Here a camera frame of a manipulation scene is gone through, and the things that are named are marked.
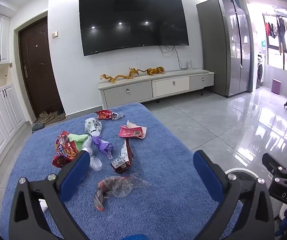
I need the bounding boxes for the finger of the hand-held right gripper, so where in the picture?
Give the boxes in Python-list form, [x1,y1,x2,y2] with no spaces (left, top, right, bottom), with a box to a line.
[262,152,287,179]

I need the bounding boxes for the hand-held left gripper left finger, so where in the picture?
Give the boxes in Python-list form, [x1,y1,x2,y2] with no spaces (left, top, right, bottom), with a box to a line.
[8,151,91,240]

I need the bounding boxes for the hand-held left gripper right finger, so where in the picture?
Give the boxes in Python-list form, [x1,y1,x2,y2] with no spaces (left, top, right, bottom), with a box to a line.
[193,150,275,240]

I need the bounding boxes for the green plastic bag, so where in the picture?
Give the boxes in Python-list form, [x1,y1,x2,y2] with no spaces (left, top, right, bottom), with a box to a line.
[67,133,90,153]

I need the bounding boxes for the clear plastic wrap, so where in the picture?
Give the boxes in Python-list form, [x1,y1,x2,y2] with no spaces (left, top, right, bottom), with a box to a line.
[81,140,103,171]

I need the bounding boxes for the red blue snack wrapper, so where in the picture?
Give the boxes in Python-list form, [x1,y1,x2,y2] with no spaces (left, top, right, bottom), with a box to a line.
[52,131,80,168]

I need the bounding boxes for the white plastic stool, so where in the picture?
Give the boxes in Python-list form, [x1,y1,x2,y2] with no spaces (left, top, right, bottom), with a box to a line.
[225,169,257,181]

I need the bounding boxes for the clear reddish plastic wrapper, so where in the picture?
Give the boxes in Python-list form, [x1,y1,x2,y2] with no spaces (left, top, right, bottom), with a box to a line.
[93,173,152,212]

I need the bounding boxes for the purple crumpled wrapper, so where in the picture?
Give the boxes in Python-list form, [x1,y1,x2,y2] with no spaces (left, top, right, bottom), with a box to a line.
[91,135,114,159]

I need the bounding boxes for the white crumpled wrapper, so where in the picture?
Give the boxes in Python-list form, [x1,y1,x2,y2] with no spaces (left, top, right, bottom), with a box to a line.
[85,117,103,137]

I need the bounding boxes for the dark red food packet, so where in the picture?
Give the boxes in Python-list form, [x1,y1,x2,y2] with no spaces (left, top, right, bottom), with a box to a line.
[110,139,135,174]

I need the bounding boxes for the blue fluffy blanket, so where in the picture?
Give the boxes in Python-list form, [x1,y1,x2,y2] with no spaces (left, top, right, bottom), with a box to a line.
[0,102,244,240]

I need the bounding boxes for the brown slippers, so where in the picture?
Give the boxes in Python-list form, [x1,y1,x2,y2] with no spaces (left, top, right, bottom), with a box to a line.
[39,111,66,124]

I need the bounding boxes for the purple bin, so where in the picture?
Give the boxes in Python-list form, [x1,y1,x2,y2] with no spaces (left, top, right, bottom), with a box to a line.
[271,79,282,95]

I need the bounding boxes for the pink snack packet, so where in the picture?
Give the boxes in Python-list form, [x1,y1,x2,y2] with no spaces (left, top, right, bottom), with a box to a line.
[118,120,148,140]

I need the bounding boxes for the white washing machine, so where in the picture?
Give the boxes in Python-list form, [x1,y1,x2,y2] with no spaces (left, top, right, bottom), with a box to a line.
[256,52,268,88]

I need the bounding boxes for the white floor cabinet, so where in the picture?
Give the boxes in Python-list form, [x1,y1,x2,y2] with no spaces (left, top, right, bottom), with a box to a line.
[0,84,26,181]

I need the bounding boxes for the grey white television cabinet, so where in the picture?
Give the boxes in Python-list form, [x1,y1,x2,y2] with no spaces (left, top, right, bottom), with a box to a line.
[98,69,215,110]

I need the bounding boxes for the long golden dragon figurine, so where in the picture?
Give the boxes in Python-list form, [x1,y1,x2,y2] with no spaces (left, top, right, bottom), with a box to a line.
[100,74,128,83]

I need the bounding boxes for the dark brown door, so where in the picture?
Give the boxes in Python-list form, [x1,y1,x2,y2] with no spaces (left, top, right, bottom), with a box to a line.
[18,17,65,121]

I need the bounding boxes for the golden tiger figurine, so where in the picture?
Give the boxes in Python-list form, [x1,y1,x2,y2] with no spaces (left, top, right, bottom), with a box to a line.
[145,66,166,76]

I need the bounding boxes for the row of hanging clothes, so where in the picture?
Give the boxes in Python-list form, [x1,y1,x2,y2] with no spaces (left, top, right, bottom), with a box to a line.
[264,15,287,67]

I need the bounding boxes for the small golden dragon figurine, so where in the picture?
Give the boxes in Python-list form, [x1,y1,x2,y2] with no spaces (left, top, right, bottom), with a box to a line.
[128,67,146,77]

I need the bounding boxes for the grey refrigerator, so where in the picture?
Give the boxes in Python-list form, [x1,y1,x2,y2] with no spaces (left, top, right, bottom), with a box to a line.
[196,0,252,97]

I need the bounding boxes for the television cables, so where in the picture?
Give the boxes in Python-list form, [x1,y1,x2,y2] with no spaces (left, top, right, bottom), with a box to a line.
[159,45,184,69]

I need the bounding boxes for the black wall television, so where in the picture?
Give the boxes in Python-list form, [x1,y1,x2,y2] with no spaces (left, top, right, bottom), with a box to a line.
[79,0,189,57]

